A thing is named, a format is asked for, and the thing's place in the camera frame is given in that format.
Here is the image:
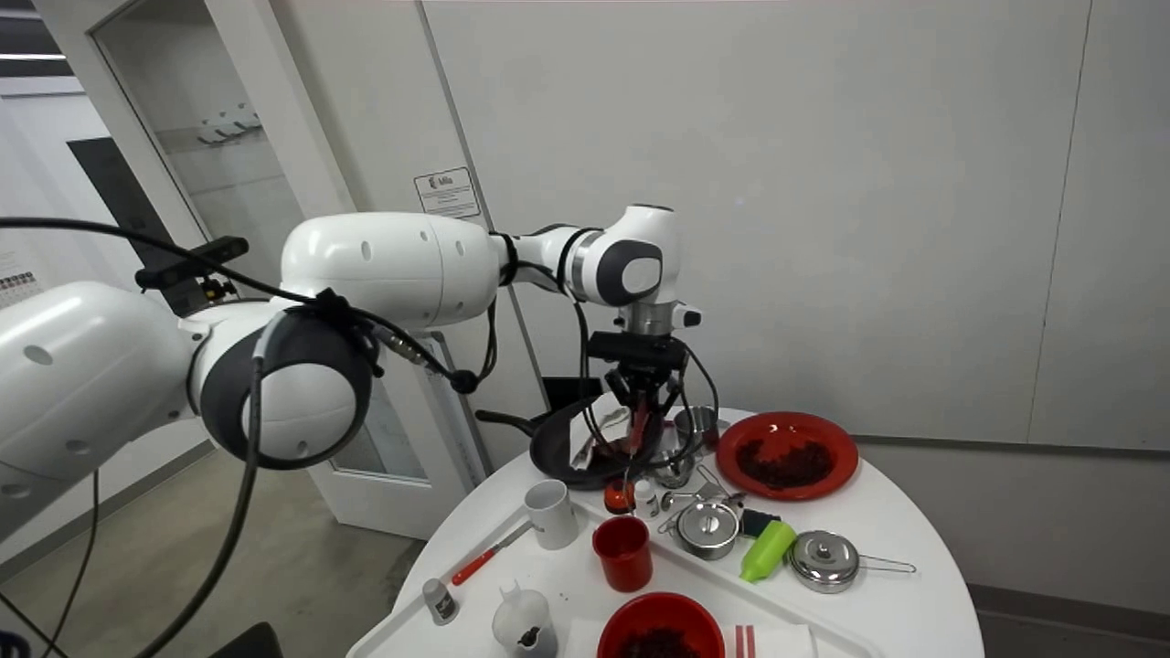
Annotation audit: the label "green squeeze bottle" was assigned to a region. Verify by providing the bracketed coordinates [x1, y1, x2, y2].
[737, 521, 797, 580]

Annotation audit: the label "red plate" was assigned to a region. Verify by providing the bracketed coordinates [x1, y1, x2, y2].
[718, 412, 858, 500]

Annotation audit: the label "red chopsticks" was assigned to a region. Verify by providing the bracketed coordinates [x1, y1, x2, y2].
[730, 625, 755, 658]

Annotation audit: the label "red mug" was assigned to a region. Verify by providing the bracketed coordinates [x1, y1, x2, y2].
[593, 514, 649, 592]

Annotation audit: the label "red bowl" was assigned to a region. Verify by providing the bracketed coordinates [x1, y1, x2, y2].
[597, 592, 722, 658]

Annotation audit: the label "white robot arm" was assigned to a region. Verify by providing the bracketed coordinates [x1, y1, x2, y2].
[0, 204, 680, 484]

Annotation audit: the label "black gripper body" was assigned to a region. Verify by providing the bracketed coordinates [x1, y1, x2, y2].
[583, 302, 703, 390]

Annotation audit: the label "white spatula red handle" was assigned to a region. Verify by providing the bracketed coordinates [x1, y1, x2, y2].
[423, 524, 525, 625]

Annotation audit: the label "black frying pan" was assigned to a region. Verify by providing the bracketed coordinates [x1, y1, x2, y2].
[479, 396, 654, 489]

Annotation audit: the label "steel pot with lid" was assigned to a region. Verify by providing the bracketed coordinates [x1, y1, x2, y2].
[672, 500, 737, 558]

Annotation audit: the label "white mug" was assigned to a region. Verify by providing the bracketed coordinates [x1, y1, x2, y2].
[523, 479, 581, 552]

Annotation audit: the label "small steel saucepan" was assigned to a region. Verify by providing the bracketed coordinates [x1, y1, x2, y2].
[787, 529, 915, 596]

